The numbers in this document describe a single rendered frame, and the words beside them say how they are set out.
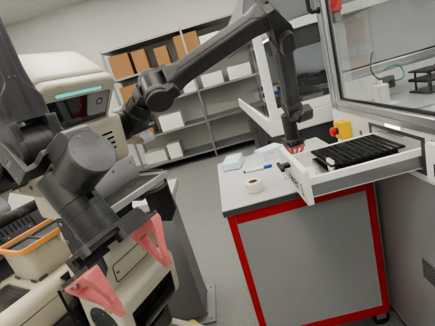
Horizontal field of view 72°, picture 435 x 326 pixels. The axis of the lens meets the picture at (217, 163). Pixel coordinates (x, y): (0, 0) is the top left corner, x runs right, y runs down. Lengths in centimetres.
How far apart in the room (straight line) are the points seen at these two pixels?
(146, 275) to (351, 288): 90
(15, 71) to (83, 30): 507
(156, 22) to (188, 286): 428
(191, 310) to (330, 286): 79
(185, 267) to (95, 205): 126
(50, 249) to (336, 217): 100
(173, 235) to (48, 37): 464
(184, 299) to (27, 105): 148
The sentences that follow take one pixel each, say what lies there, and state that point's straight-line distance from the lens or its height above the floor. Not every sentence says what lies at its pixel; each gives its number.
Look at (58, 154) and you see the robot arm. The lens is 41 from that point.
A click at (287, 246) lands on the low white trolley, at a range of 125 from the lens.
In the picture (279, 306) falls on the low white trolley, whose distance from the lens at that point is 142.
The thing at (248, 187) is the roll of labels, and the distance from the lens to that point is 119.
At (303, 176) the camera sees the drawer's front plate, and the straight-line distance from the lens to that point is 85.
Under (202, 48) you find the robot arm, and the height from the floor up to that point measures 131.
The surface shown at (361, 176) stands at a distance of 94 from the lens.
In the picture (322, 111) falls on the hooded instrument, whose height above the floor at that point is 87.
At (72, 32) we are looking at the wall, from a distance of 558.
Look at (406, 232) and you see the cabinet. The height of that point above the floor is 56.
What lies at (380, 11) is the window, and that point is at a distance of 108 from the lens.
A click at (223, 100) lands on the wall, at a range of 515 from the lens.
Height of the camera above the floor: 124
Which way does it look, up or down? 16 degrees down
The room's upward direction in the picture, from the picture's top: 16 degrees counter-clockwise
